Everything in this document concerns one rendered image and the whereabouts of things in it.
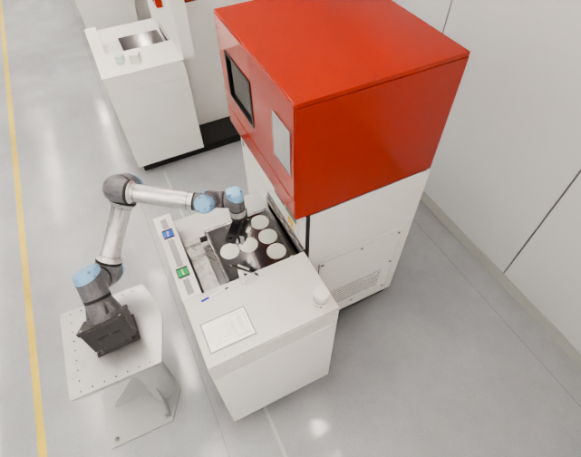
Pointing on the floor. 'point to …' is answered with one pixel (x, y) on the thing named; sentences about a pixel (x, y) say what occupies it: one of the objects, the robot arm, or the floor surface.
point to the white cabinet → (276, 374)
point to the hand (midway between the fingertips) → (240, 243)
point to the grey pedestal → (140, 403)
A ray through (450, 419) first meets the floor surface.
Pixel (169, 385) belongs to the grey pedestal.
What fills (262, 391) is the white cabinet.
